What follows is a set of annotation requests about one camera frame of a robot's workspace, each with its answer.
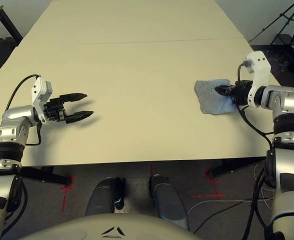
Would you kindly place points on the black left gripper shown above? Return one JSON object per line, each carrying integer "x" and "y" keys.
{"x": 54, "y": 110}

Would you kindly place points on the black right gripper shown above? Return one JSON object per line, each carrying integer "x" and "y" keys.
{"x": 241, "y": 92}

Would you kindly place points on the light blue terry rag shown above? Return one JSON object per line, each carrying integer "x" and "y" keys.
{"x": 209, "y": 100}

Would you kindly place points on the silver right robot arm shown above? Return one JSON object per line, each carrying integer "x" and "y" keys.
{"x": 286, "y": 100}

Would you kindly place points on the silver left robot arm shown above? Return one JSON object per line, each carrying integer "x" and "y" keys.
{"x": 12, "y": 130}

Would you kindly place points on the black table foot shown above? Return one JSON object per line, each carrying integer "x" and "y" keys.
{"x": 226, "y": 170}
{"x": 44, "y": 176}

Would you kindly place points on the grey left robot leg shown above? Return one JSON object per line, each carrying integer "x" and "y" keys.
{"x": 99, "y": 197}

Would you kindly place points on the grey robot leg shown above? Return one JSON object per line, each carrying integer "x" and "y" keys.
{"x": 99, "y": 197}
{"x": 166, "y": 200}

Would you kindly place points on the grey robot torso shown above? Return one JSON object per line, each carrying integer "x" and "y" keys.
{"x": 99, "y": 227}

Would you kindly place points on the grey right robot leg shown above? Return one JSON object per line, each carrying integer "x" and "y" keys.
{"x": 166, "y": 200}

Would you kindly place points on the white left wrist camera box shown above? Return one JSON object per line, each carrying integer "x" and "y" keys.
{"x": 38, "y": 90}

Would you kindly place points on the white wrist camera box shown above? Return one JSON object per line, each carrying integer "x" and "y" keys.
{"x": 38, "y": 90}
{"x": 260, "y": 62}

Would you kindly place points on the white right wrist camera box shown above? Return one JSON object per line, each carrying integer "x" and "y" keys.
{"x": 260, "y": 62}

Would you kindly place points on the black camera tripod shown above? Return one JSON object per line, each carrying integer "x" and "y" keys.
{"x": 285, "y": 40}

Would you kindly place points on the wooden side table black frame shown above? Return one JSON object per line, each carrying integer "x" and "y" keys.
{"x": 10, "y": 25}

